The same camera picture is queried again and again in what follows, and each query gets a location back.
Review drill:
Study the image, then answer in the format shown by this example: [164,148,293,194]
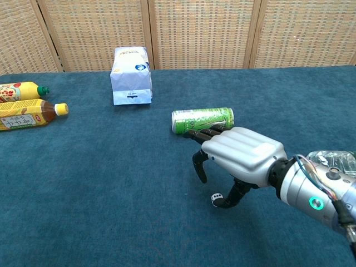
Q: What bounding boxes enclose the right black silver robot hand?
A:
[182,124,289,209]

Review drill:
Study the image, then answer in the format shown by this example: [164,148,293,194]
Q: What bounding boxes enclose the small white die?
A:
[210,192,224,208]

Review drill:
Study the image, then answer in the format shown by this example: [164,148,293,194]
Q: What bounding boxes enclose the green energy drink can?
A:
[171,107,234,135]

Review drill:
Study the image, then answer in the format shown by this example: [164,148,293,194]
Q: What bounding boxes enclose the clear water bottle green label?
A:
[305,150,356,176]

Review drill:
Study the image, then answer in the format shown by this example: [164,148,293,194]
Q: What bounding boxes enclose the woven bamboo screen panel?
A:
[249,0,356,69]
[0,0,63,76]
[36,0,155,72]
[147,0,258,70]

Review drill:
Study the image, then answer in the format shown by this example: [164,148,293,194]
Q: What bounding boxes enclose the white paper bag blue print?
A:
[110,46,153,106]

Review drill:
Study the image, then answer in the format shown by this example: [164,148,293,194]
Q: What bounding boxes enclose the blue felt table cover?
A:
[0,65,356,267]

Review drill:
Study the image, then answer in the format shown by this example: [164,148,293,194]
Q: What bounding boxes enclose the brown tea bottle yellow cap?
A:
[0,98,70,132]

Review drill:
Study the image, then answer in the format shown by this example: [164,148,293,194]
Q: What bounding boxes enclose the yellow bottle green cap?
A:
[0,81,51,103]

